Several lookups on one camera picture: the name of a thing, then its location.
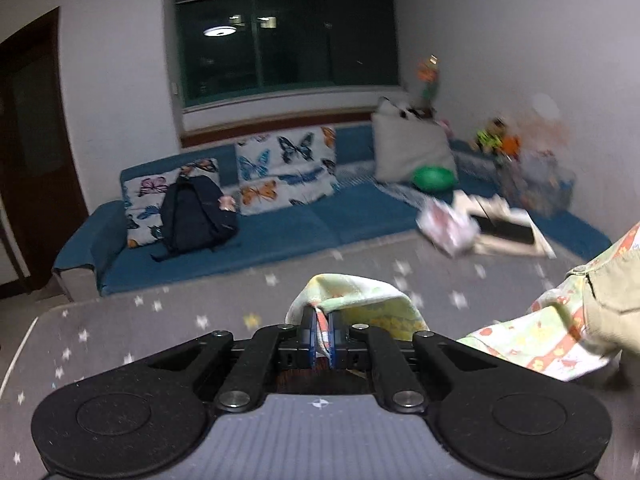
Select panda plush toy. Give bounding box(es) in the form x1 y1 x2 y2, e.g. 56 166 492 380
375 96 425 120

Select orange artificial flowers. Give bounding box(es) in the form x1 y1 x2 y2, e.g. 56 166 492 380
418 54 439 108

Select dark navy backpack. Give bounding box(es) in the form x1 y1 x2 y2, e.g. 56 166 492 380
151 176 239 262

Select green ball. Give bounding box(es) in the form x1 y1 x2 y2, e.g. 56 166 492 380
411 166 458 193

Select plain grey pillow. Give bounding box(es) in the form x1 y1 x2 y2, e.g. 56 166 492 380
371 112 457 183

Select plush teddy toy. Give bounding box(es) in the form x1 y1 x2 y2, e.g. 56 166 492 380
470 117 521 158

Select butterfly cushion centre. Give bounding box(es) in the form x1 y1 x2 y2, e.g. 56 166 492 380
235 126 337 216

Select dark window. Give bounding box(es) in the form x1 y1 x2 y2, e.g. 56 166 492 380
175 0 399 106

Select colourful striped children's garment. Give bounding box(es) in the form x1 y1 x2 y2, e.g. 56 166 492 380
285 226 639 382

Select clear plastic storage box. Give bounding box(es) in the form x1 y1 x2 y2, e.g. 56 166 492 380
497 151 576 218

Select dark wooden door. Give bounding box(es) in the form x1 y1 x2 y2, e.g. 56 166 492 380
1 9 88 288

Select butterfly cushion left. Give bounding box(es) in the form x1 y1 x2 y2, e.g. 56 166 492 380
122 157 220 248

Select butterfly cushion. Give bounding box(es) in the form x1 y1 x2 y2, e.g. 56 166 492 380
122 157 220 248
235 126 337 216

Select grey star-patterned tablecloth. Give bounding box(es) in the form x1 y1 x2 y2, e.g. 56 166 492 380
0 231 640 480

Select pink white plastic bag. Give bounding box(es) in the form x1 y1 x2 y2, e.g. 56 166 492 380
416 197 480 258

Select blue sofa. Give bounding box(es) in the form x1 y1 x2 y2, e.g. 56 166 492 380
52 122 613 297

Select cream folded cloth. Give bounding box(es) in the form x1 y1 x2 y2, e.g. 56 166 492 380
452 190 555 259

